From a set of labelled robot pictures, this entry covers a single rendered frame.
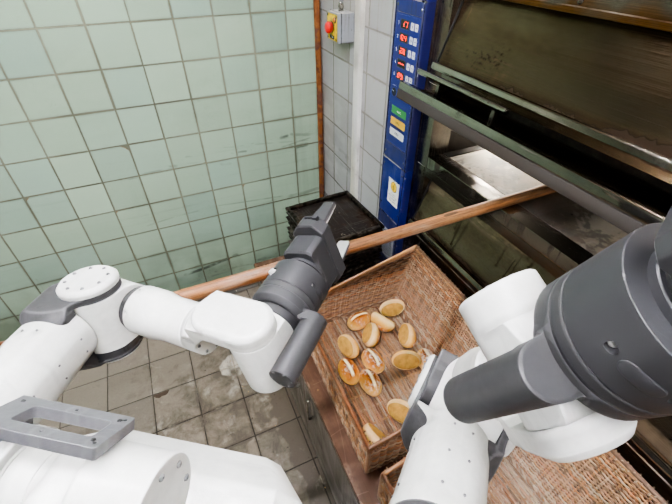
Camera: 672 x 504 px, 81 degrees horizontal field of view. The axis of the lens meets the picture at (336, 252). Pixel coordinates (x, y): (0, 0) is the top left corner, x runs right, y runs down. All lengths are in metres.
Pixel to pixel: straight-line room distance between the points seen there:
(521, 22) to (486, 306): 0.86
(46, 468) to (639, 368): 0.33
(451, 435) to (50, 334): 0.50
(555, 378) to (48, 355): 0.53
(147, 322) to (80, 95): 1.44
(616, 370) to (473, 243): 1.04
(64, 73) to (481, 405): 1.83
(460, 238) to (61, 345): 1.06
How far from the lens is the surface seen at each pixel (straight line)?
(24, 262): 2.33
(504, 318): 0.30
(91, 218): 2.17
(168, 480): 0.30
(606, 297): 0.23
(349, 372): 1.34
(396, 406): 1.28
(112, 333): 0.65
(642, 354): 0.22
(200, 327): 0.50
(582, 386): 0.25
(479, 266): 1.24
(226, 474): 0.40
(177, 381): 2.22
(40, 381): 0.58
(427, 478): 0.44
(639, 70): 0.91
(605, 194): 0.77
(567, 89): 0.96
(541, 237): 1.07
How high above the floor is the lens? 1.76
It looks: 40 degrees down
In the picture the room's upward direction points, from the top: straight up
